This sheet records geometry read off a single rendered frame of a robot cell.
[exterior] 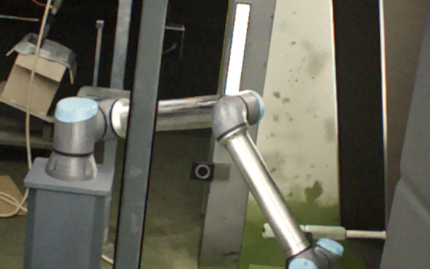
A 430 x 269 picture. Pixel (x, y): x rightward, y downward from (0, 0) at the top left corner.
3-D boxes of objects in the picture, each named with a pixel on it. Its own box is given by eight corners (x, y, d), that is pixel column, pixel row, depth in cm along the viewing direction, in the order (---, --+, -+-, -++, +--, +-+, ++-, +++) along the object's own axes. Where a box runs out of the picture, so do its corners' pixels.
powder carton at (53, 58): (2, 78, 553) (25, 23, 545) (63, 104, 560) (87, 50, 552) (-12, 95, 501) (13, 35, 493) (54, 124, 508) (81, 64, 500)
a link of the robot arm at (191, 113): (74, 104, 322) (243, 88, 280) (103, 98, 336) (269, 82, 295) (79, 144, 323) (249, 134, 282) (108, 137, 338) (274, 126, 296)
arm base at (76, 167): (41, 177, 305) (44, 151, 302) (49, 163, 323) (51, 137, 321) (94, 184, 306) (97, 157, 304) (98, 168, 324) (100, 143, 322)
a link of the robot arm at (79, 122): (44, 145, 310) (47, 98, 306) (74, 138, 324) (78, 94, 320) (74, 156, 302) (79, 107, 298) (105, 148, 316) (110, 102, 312)
